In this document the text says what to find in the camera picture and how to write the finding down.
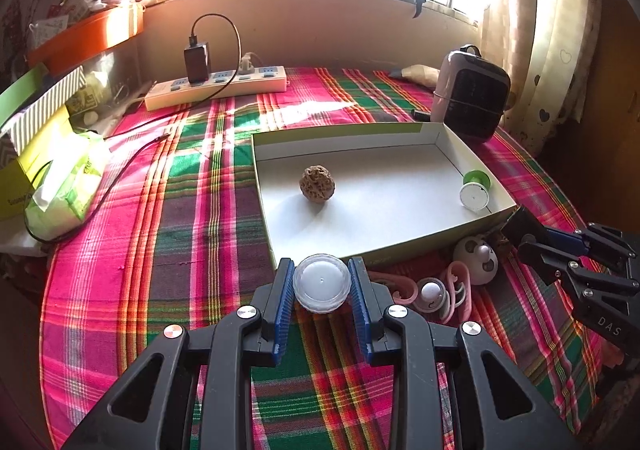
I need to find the heart print curtain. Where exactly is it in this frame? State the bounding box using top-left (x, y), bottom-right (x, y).
top-left (480, 0), bottom-right (606, 151)

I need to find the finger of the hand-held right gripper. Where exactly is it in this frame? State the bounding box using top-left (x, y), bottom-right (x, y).
top-left (517, 241), bottom-right (640, 298)
top-left (542, 223), bottom-right (640, 276)

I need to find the pink plastic clip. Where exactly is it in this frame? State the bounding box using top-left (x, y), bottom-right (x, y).
top-left (440, 261), bottom-right (473, 323)
top-left (372, 273), bottom-right (422, 306)

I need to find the white plug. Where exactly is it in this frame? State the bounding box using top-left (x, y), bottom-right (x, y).
top-left (237, 52), bottom-right (261, 76)

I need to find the yellow-green box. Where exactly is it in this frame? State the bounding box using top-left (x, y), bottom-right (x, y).
top-left (0, 105), bottom-right (76, 223)

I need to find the grey portable heater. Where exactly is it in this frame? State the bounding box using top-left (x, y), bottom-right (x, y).
top-left (431, 45), bottom-right (512, 143)

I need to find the brown walnut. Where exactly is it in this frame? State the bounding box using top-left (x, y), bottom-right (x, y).
top-left (299, 165), bottom-right (335, 202)

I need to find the clear plastic container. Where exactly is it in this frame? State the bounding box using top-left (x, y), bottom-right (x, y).
top-left (65, 50), bottom-right (141, 121)

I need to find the clear round plastic jar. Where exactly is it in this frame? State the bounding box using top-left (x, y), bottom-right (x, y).
top-left (292, 253), bottom-right (349, 314)

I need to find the black window hook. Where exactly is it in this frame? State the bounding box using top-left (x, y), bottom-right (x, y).
top-left (411, 0), bottom-right (441, 20)

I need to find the green and white cardboard box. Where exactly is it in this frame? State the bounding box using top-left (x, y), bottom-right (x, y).
top-left (252, 121), bottom-right (519, 271)

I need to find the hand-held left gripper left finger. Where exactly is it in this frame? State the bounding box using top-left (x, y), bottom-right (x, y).
top-left (60, 257), bottom-right (296, 450)

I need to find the beige cushion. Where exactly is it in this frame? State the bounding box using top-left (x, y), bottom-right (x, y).
top-left (390, 64), bottom-right (443, 90)

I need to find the white round gadget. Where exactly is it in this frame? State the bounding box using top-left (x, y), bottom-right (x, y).
top-left (454, 234), bottom-right (499, 286)

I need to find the small white ball gadget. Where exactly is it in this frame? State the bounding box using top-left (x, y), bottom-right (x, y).
top-left (417, 280), bottom-right (447, 313)

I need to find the black charger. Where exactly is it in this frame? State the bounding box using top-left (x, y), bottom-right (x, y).
top-left (183, 34), bottom-right (211, 84)

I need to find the orange tray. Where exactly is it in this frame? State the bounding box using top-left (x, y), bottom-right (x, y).
top-left (27, 4), bottom-right (146, 74)

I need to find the white power strip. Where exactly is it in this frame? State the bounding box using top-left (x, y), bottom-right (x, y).
top-left (144, 65), bottom-right (288, 111)

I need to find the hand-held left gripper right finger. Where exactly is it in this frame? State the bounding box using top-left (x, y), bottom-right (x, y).
top-left (347, 257), bottom-right (581, 450)

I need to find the black cable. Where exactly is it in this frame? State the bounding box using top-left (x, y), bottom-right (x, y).
top-left (25, 13), bottom-right (243, 243)

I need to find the green white spool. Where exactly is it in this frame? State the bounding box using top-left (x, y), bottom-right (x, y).
top-left (459, 169), bottom-right (493, 213)

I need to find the plaid cloth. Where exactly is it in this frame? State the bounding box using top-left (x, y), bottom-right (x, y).
top-left (39, 65), bottom-right (626, 450)

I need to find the green tissue pack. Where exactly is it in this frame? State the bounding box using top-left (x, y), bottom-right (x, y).
top-left (24, 130), bottom-right (108, 241)

